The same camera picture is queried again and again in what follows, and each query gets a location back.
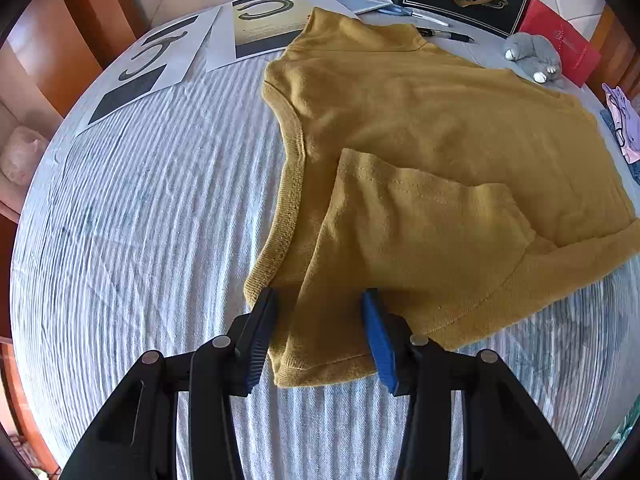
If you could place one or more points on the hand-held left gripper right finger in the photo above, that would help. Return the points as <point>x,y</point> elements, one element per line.
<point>380,341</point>

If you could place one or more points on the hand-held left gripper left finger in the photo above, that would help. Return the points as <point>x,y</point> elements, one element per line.
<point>260,331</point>

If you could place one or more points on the mustard yellow t-shirt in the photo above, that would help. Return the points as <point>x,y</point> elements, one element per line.
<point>425,110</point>

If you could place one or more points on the striped white tablecloth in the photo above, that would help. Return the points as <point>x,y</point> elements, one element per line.
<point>150,210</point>

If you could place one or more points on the printed paper sheet black rectangle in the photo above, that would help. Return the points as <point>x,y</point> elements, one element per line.
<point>145,60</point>

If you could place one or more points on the translucent plastic bag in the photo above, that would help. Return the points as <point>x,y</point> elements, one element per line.
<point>22,152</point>

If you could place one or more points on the printed paper sheet beige picture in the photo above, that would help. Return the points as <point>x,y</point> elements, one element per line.
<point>260,25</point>

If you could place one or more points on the black pen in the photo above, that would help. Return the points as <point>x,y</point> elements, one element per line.
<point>447,35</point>

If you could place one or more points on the blue cloth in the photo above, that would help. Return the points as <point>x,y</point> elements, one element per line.
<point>606,121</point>

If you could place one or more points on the grey plush toy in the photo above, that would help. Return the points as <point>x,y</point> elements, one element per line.
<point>532,50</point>

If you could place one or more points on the pink cloth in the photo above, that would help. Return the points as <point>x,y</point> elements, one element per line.
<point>625,115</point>

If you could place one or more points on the white paper sheet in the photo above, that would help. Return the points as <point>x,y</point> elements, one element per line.
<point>360,0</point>

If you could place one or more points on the red gift bag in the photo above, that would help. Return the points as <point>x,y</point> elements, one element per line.
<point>570,42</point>

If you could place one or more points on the wooden chair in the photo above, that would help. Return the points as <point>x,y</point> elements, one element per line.
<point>60,20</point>

